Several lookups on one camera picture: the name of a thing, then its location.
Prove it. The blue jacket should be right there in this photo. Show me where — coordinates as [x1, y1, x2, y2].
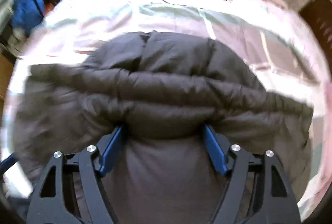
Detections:
[12, 0, 44, 37]

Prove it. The patterned bed sheet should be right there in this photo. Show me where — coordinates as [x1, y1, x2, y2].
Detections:
[1, 0, 331, 219]

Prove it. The olive grey puffer coat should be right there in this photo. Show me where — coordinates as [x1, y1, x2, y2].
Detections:
[13, 32, 313, 223]

